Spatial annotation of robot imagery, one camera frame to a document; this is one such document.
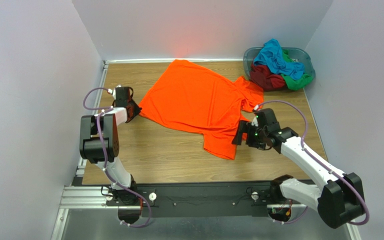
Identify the orange t shirt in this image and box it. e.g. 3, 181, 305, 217
139, 60, 264, 160

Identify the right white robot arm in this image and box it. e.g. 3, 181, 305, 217
232, 108, 368, 229

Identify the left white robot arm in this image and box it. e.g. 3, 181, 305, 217
79, 85, 142, 206

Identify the green t shirt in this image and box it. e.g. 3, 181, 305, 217
281, 47, 316, 91

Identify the dark red t shirt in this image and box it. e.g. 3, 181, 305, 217
249, 63, 287, 92

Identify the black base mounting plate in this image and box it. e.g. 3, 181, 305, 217
91, 181, 288, 220

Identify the blue t shirt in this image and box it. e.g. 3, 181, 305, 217
253, 38, 305, 81

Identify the translucent blue plastic basket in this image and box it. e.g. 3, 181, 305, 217
243, 46, 316, 91

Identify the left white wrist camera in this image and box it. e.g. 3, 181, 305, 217
106, 85, 123, 100

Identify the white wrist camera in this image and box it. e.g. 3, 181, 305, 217
106, 85, 123, 100
251, 104, 261, 127

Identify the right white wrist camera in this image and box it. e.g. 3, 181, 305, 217
251, 104, 261, 127

